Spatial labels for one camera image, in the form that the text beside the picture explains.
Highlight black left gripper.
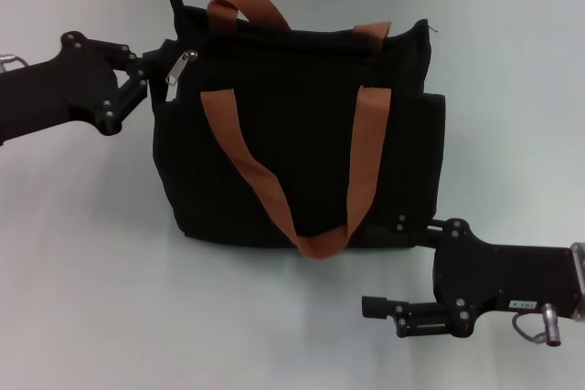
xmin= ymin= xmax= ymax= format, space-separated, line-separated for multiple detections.
xmin=0 ymin=31 xmax=177 ymax=147

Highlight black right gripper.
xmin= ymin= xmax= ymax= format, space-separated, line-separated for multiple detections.
xmin=361 ymin=213 xmax=581 ymax=340

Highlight silver zipper pull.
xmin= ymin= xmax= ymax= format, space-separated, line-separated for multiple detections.
xmin=163 ymin=48 xmax=200 ymax=88

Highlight black food bag brown handles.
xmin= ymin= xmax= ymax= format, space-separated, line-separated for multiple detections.
xmin=150 ymin=0 xmax=447 ymax=261

